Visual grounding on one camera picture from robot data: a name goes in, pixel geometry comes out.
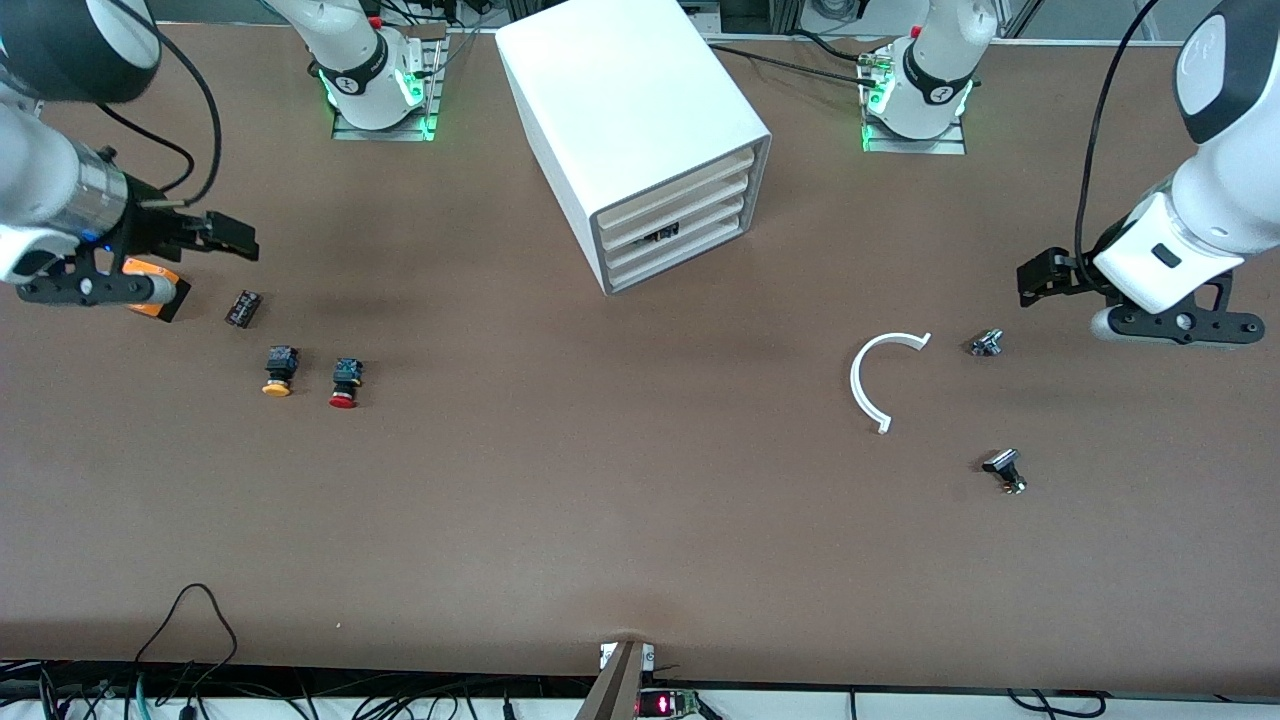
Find white plastic drawer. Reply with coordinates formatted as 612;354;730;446
603;195;750;271
606;215;747;292
598;148;755;231
600;172;752;251

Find yellow mushroom push button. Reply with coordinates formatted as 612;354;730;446
262;345;300;399

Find red mushroom push button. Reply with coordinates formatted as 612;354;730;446
328;358;364;410

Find white drawer cabinet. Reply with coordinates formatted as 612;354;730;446
495;0;773;297

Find orange box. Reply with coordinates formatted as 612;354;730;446
122;258;192;323

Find white curved plastic arc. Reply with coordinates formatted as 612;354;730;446
849;331;933;436

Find device with red display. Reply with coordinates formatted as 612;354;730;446
638;688;706;719

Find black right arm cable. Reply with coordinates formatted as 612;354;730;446
95;20;223;206

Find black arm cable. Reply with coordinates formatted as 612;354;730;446
95;20;223;206
1075;0;1161;263

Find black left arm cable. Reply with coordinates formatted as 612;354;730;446
1075;0;1161;263

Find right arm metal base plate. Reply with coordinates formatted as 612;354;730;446
332;25;448;143

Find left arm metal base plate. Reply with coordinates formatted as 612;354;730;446
860;50;968;156

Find black cables behind cabinet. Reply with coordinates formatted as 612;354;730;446
710;30;881;77

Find thin black looped cable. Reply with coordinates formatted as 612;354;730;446
133;583;239;691

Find black cable pair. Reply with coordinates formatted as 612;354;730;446
1005;688;1111;719

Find black cable bundle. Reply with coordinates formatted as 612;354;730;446
0;655;601;720

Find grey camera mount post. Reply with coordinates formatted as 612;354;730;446
575;640;656;720

